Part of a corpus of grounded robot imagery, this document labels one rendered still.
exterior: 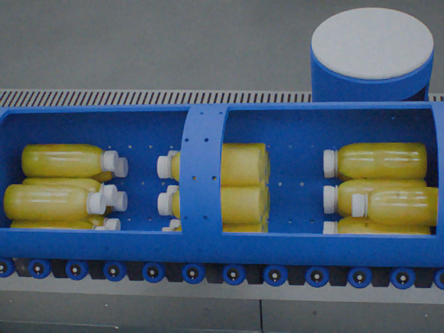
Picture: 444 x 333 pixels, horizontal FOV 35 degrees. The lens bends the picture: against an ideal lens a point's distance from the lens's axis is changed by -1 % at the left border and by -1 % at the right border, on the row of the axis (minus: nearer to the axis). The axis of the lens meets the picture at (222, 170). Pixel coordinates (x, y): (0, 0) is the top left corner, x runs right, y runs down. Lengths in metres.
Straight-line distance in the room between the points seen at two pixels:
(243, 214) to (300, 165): 0.23
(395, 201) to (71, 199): 0.56
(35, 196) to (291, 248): 0.46
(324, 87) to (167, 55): 1.95
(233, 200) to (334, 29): 0.66
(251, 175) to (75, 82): 2.37
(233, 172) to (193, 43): 2.41
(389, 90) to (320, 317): 0.54
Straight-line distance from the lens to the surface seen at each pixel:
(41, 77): 3.60
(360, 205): 1.19
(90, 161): 1.33
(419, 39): 1.68
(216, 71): 3.35
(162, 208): 1.23
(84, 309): 1.42
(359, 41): 1.67
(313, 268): 1.27
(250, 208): 1.19
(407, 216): 1.19
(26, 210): 1.30
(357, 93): 1.60
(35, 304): 1.46
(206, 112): 1.19
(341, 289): 1.30
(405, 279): 1.28
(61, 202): 1.27
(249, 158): 1.19
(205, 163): 1.13
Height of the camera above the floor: 1.99
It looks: 44 degrees down
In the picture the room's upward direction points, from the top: 9 degrees counter-clockwise
